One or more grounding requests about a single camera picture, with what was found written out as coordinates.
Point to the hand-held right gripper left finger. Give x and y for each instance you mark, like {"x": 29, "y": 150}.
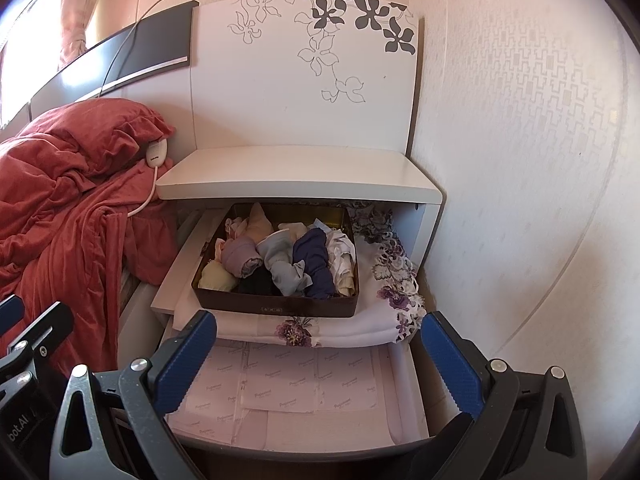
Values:
{"x": 185, "y": 360}

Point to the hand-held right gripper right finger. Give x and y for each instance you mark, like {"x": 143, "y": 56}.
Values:
{"x": 450, "y": 360}

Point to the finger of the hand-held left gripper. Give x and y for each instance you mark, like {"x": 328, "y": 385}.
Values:
{"x": 10, "y": 312}
{"x": 50, "y": 325}

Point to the cream knit cloth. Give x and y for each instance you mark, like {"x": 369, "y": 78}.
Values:
{"x": 217, "y": 277}

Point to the black cloth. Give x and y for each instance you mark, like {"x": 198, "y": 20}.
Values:
{"x": 255, "y": 285}

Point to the brown tin box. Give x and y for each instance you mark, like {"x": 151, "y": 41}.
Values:
{"x": 275, "y": 307}

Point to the pink floral cloth bundle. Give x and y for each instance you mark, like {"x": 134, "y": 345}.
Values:
{"x": 220, "y": 250}
{"x": 235, "y": 227}

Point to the lavender cloth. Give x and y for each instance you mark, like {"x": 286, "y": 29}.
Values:
{"x": 242, "y": 257}

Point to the grey cloth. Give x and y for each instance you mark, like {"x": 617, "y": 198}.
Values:
{"x": 280, "y": 260}

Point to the beige garment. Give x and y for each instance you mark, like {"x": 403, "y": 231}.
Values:
{"x": 260, "y": 222}
{"x": 292, "y": 228}

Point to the red blanket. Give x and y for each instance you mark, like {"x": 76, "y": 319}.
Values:
{"x": 50, "y": 240}

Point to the white embroidered floral cloth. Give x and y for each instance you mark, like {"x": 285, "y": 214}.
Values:
{"x": 350, "y": 325}

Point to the white printed paper liner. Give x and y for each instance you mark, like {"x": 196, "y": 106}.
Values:
{"x": 300, "y": 375}

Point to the red ruffled pillow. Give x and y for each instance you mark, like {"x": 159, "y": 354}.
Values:
{"x": 90, "y": 130}

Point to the white nightstand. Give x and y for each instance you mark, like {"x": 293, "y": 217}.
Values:
{"x": 300, "y": 175}

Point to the white floral headboard panel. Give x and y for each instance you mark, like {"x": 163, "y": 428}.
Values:
{"x": 275, "y": 100}

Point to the dark bed headboard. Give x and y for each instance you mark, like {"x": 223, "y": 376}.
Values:
{"x": 150, "y": 45}

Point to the pink floral curtain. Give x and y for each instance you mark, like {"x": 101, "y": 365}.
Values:
{"x": 77, "y": 10}

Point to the white bed frame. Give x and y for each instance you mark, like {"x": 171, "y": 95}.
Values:
{"x": 140, "y": 310}

